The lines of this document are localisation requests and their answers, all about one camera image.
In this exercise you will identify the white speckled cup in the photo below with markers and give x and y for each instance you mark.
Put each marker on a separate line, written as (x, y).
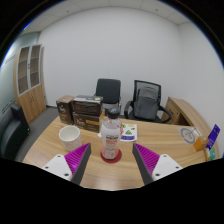
(70, 138)

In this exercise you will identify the purple pouch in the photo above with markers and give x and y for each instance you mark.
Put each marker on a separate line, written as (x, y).
(213, 136)

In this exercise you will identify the brown carton with gold label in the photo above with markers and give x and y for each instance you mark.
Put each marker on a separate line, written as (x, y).
(85, 122)

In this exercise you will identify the wooden glass-door shelf unit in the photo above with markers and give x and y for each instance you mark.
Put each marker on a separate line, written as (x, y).
(30, 86)

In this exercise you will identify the flat round red coaster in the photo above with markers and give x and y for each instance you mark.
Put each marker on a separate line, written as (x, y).
(116, 159)

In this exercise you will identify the clear plastic packet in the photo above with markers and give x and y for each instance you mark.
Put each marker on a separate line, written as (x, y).
(188, 135)

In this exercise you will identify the grey backpack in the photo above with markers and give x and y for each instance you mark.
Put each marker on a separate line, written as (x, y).
(146, 103)

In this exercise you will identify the wooden side desk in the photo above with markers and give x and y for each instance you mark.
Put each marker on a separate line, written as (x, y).
(181, 110)

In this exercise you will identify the tall dark brown carton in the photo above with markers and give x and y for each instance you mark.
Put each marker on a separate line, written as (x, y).
(65, 110)

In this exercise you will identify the black padded office chair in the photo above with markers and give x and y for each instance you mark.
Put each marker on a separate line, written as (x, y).
(108, 90)

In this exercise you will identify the black sofa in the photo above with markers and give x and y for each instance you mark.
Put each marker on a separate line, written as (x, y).
(11, 133)

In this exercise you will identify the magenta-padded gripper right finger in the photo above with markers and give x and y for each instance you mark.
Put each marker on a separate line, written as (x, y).
(150, 161)

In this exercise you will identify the clear drink bottle black cap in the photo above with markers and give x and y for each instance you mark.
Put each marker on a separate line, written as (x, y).
(111, 136)

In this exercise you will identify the white sticker sheet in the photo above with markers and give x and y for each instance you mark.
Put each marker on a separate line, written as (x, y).
(129, 132)

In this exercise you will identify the black mesh office chair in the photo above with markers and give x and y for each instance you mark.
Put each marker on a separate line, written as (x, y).
(163, 111)

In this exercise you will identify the flat black carton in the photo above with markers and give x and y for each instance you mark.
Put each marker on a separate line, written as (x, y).
(87, 106)

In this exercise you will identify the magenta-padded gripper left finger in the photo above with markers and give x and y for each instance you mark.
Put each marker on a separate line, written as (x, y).
(75, 160)

